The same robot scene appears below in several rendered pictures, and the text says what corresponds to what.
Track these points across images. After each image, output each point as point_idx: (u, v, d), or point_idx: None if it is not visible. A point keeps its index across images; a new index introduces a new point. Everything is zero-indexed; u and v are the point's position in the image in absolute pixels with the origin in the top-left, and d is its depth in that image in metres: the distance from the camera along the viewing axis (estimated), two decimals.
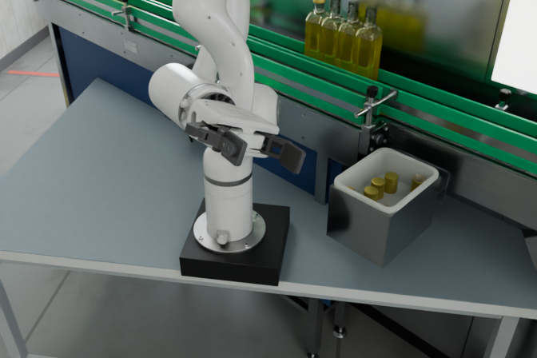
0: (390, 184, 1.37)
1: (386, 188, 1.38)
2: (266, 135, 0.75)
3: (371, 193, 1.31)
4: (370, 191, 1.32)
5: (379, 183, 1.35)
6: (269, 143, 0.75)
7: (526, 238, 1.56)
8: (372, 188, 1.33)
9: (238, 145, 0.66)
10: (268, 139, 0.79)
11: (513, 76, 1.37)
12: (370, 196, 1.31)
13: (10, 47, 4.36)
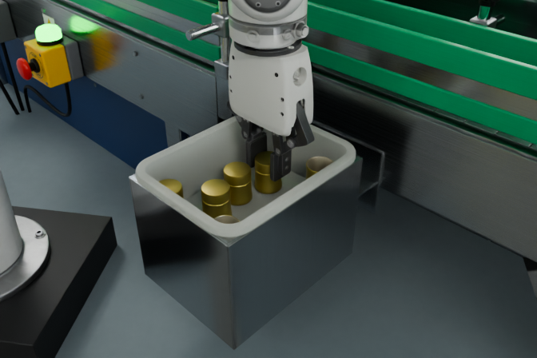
0: (264, 175, 0.69)
1: (257, 182, 0.70)
2: None
3: (212, 193, 0.63)
4: (212, 189, 0.64)
5: (236, 173, 0.67)
6: None
7: (531, 272, 0.88)
8: (220, 183, 0.65)
9: (286, 169, 0.69)
10: None
11: None
12: (210, 199, 0.64)
13: None
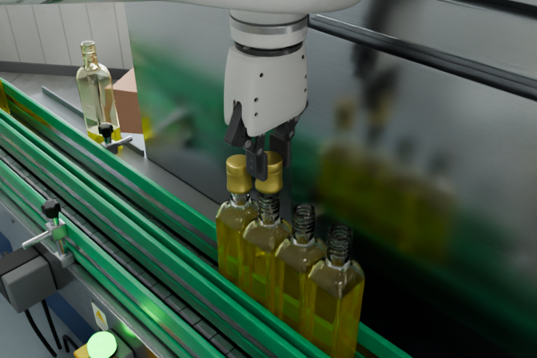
0: (281, 169, 0.70)
1: (277, 183, 0.70)
2: None
3: None
4: None
5: None
6: None
7: None
8: None
9: None
10: (242, 116, 0.63)
11: None
12: None
13: None
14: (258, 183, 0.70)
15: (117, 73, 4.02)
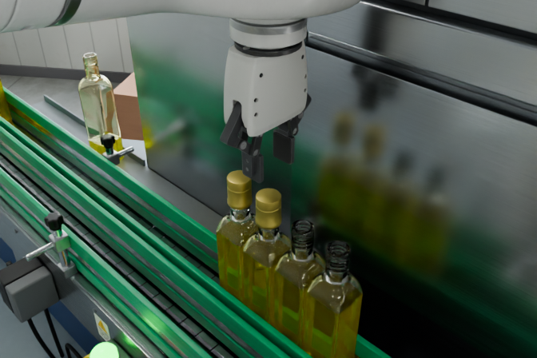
0: (280, 207, 0.73)
1: (276, 219, 0.73)
2: None
3: None
4: None
5: None
6: None
7: None
8: None
9: (280, 151, 0.72)
10: (240, 117, 0.63)
11: None
12: None
13: None
14: (258, 219, 0.74)
15: (118, 76, 4.03)
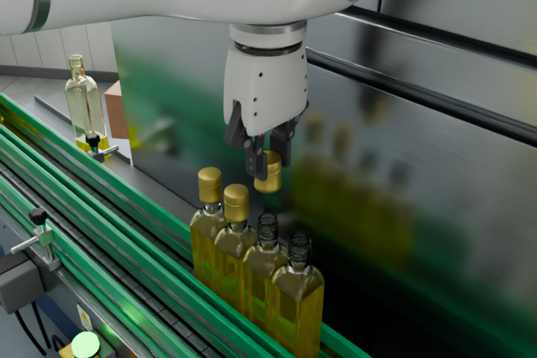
0: (248, 201, 0.78)
1: (244, 212, 0.78)
2: None
3: None
4: None
5: (275, 157, 0.70)
6: None
7: None
8: None
9: None
10: (242, 116, 0.63)
11: None
12: None
13: None
14: (227, 212, 0.78)
15: (113, 77, 4.08)
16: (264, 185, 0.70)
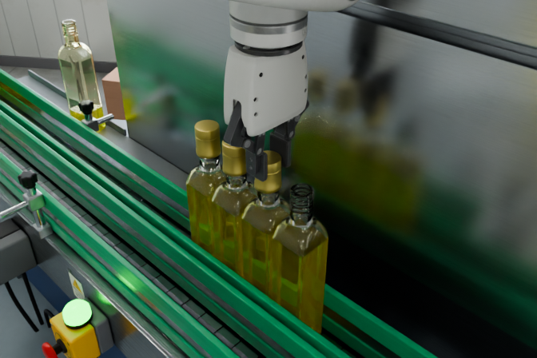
0: None
1: (243, 165, 0.73)
2: None
3: None
4: None
5: (275, 157, 0.70)
6: None
7: None
8: None
9: None
10: (242, 116, 0.63)
11: None
12: None
13: None
14: (224, 165, 0.74)
15: (112, 66, 4.03)
16: (264, 185, 0.70)
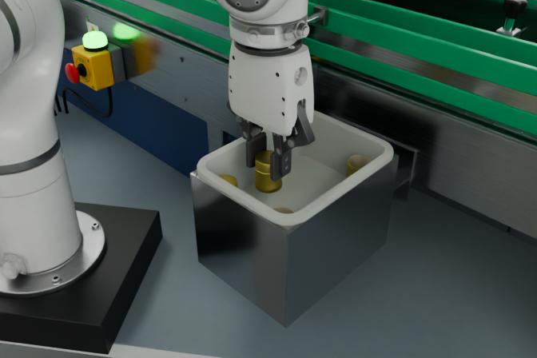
0: None
1: None
2: None
3: (266, 162, 0.68)
4: (266, 159, 0.69)
5: None
6: None
7: None
8: (272, 153, 0.70)
9: (287, 169, 0.69)
10: None
11: None
12: (264, 168, 0.68)
13: None
14: None
15: None
16: None
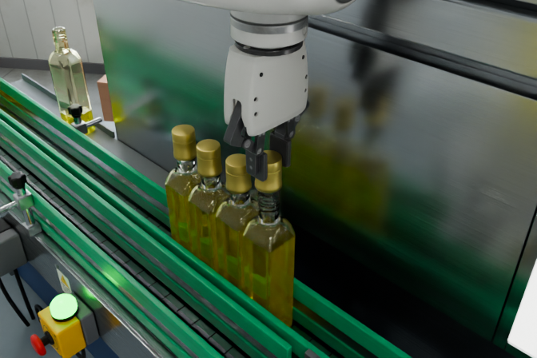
0: (220, 156, 0.78)
1: (216, 167, 0.78)
2: None
3: (279, 157, 0.69)
4: (272, 157, 0.69)
5: (244, 160, 0.75)
6: None
7: None
8: None
9: None
10: (242, 116, 0.63)
11: None
12: (281, 162, 0.69)
13: None
14: (199, 168, 0.79)
15: None
16: (234, 186, 0.75)
